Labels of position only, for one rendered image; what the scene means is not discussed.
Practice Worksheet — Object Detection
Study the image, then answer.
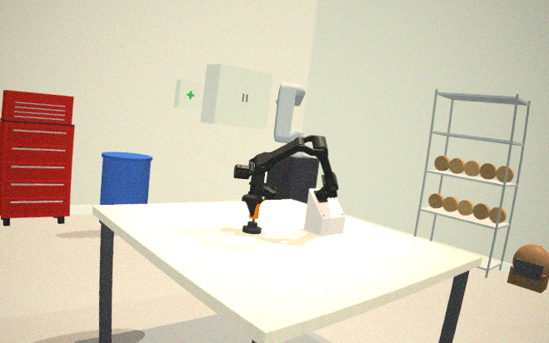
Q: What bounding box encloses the orange knob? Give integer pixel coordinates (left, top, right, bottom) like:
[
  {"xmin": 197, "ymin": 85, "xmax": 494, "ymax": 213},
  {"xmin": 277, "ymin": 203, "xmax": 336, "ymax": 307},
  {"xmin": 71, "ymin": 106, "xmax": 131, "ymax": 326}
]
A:
[{"xmin": 249, "ymin": 204, "xmax": 260, "ymax": 219}]

